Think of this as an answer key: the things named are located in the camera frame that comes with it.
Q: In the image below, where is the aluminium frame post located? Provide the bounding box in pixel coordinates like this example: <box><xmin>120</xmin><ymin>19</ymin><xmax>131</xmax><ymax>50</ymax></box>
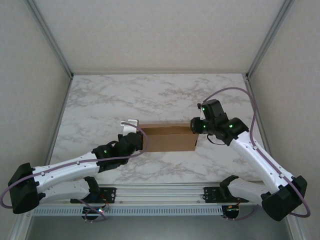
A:
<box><xmin>23</xmin><ymin>0</ymin><xmax>75</xmax><ymax>79</ymax></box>
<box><xmin>245</xmin><ymin>0</ymin><xmax>296</xmax><ymax>80</ymax></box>

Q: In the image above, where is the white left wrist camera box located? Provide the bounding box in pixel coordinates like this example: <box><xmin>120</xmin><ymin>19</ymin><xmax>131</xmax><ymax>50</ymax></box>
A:
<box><xmin>120</xmin><ymin>119</ymin><xmax>140</xmax><ymax>135</ymax></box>

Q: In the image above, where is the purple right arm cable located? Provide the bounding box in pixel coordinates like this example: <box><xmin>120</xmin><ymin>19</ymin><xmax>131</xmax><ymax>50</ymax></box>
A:
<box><xmin>202</xmin><ymin>86</ymin><xmax>312</xmax><ymax>222</ymax></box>

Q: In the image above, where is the small controller circuit board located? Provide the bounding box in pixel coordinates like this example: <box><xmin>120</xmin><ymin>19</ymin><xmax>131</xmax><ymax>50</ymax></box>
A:
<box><xmin>82</xmin><ymin>206</ymin><xmax>106</xmax><ymax>216</ymax></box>
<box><xmin>223</xmin><ymin>204</ymin><xmax>241</xmax><ymax>219</ymax></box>

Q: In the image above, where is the aluminium side rail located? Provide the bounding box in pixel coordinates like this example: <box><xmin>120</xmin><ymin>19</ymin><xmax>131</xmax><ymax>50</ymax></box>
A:
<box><xmin>37</xmin><ymin>74</ymin><xmax>75</xmax><ymax>186</ymax></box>
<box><xmin>242</xmin><ymin>74</ymin><xmax>281</xmax><ymax>185</ymax></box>

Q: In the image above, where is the aluminium table edge rail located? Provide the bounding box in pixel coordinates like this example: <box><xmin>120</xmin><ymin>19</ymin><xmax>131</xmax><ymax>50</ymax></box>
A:
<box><xmin>23</xmin><ymin>184</ymin><xmax>297</xmax><ymax>207</ymax></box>

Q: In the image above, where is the grey slotted cable duct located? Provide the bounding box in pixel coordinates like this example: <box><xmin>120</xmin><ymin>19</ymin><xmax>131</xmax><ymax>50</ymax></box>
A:
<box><xmin>32</xmin><ymin>206</ymin><xmax>223</xmax><ymax>217</ymax></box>

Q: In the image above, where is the brown cardboard paper box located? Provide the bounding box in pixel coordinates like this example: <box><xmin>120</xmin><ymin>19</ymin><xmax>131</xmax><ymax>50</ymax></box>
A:
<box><xmin>137</xmin><ymin>121</ymin><xmax>200</xmax><ymax>153</ymax></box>

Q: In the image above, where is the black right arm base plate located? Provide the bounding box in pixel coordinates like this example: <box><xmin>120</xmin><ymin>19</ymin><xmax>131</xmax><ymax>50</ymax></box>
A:
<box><xmin>203</xmin><ymin>186</ymin><xmax>250</xmax><ymax>204</ymax></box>

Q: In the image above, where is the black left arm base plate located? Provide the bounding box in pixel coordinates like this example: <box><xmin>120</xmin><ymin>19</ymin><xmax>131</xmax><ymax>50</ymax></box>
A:
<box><xmin>96</xmin><ymin>186</ymin><xmax>118</xmax><ymax>204</ymax></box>

